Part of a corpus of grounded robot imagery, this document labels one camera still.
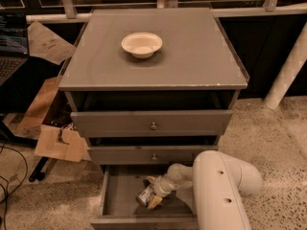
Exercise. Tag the grey drawer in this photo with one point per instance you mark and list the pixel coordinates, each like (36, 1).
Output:
(106, 124)
(142, 155)
(120, 210)

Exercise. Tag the grey top drawer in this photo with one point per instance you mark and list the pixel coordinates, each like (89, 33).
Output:
(106, 124)

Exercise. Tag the clear plastic bottle white cap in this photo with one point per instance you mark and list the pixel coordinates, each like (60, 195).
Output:
(145, 196)

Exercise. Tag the black laptop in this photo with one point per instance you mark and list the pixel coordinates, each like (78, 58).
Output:
(14, 47)

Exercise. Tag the white diagonal post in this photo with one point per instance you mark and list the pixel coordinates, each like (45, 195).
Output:
(288, 72)

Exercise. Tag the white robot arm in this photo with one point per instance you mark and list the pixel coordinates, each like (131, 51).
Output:
(219, 182)

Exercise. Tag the grey middle drawer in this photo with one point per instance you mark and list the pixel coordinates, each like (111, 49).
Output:
(142, 155)

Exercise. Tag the white horizontal rail pipe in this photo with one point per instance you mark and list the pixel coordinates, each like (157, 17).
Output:
(300, 8)

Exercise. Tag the grey drawer cabinet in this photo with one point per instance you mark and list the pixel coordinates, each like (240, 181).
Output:
(195, 69)

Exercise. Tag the grey bottom drawer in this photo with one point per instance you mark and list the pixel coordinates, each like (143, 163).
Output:
(120, 210)

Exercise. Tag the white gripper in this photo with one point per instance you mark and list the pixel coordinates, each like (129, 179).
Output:
(160, 187)

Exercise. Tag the crumpled brown paper sheet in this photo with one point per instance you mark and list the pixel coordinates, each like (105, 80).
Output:
(44, 43)

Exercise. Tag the brown cardboard box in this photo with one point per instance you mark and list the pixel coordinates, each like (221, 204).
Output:
(54, 140)

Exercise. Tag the brass top drawer knob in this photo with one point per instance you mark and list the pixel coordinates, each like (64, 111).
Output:
(153, 126)

